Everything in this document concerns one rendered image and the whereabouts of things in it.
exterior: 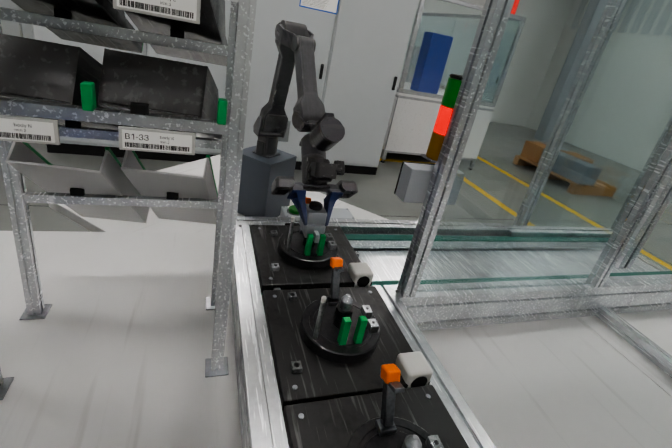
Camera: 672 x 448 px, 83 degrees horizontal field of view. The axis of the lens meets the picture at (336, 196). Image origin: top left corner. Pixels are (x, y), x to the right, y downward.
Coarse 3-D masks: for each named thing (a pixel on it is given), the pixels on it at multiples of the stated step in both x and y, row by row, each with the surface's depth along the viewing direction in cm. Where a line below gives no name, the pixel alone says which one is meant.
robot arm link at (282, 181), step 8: (304, 160) 85; (320, 160) 84; (304, 168) 84; (280, 176) 81; (304, 176) 84; (312, 176) 83; (272, 184) 83; (280, 184) 79; (288, 184) 80; (320, 184) 87; (328, 184) 86; (336, 184) 88; (344, 184) 85; (352, 184) 85; (272, 192) 83; (280, 192) 85; (344, 192) 87; (352, 192) 87
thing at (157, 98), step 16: (112, 64) 50; (128, 64) 50; (144, 64) 50; (160, 64) 51; (176, 64) 51; (192, 64) 52; (112, 80) 50; (128, 80) 50; (144, 80) 50; (160, 80) 51; (176, 80) 51; (192, 80) 52; (208, 80) 54; (112, 96) 50; (128, 96) 50; (144, 96) 50; (160, 96) 51; (176, 96) 51; (192, 96) 52; (208, 96) 55; (160, 112) 51; (176, 112) 51; (192, 112) 52; (208, 112) 57
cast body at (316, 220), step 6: (306, 204) 85; (312, 204) 83; (318, 204) 84; (312, 210) 83; (318, 210) 83; (324, 210) 84; (312, 216) 82; (318, 216) 82; (324, 216) 83; (300, 222) 87; (312, 222) 83; (318, 222) 83; (324, 222) 84; (306, 228) 82; (312, 228) 83; (318, 228) 83; (324, 228) 83; (306, 234) 83; (318, 234) 82; (318, 240) 82
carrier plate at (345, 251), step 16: (256, 240) 89; (272, 240) 90; (336, 240) 96; (256, 256) 83; (272, 256) 84; (352, 256) 90; (272, 272) 79; (288, 272) 80; (304, 272) 81; (320, 272) 82; (272, 288) 76; (288, 288) 77; (304, 288) 78
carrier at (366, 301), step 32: (320, 288) 77; (352, 288) 79; (288, 320) 67; (320, 320) 60; (352, 320) 67; (384, 320) 72; (288, 352) 61; (320, 352) 61; (352, 352) 61; (384, 352) 65; (416, 352) 63; (288, 384) 55; (320, 384) 56; (352, 384) 58; (416, 384) 60
